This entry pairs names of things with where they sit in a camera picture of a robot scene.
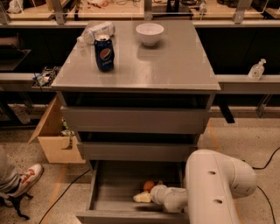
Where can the grey middle drawer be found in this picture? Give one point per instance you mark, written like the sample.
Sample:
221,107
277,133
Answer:
168,152

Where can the clear hand sanitizer bottle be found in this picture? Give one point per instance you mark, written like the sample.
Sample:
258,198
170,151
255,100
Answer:
257,70

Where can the tray of small items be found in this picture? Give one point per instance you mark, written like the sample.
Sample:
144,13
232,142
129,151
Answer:
45,78

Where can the white and red sneaker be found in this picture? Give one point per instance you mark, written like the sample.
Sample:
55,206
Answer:
27,180

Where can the long grey workbench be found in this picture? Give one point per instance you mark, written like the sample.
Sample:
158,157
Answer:
230,84

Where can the white ceramic bowl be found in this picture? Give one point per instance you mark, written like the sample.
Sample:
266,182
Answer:
149,33

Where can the grey top drawer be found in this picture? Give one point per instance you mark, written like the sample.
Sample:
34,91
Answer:
136,120

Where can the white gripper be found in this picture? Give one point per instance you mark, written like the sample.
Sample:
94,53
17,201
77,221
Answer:
157,193

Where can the grey drawer cabinet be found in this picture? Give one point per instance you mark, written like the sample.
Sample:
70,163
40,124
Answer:
173,74

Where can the grey open bottom drawer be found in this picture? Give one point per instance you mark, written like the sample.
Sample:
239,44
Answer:
115,183

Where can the clear plastic water bottle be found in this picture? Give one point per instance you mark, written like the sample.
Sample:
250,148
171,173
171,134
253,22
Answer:
90,34

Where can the grey trouser leg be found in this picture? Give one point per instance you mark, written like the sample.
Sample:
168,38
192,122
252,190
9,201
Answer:
9,176

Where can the open cardboard box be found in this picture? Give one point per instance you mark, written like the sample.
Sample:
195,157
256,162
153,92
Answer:
58,148

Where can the orange fruit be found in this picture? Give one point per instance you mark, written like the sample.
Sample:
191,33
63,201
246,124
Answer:
148,185

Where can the blue Pepsi can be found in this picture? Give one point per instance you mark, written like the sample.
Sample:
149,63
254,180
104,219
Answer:
104,52

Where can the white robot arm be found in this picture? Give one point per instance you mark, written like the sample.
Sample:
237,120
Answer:
212,183

